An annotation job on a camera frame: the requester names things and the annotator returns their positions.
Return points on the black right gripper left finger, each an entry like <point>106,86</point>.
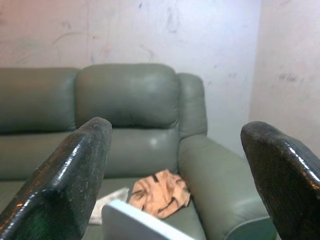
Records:
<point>57,190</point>

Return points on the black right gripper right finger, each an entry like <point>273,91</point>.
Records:
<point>287,180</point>

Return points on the crumpled white paper trash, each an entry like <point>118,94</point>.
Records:
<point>110,202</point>

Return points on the crumpled beige paper trash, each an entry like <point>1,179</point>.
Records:
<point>160,195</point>

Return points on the white flat board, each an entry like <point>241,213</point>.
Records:
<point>130,225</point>

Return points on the grey-green leather sofa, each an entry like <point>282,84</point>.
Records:
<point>140,107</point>

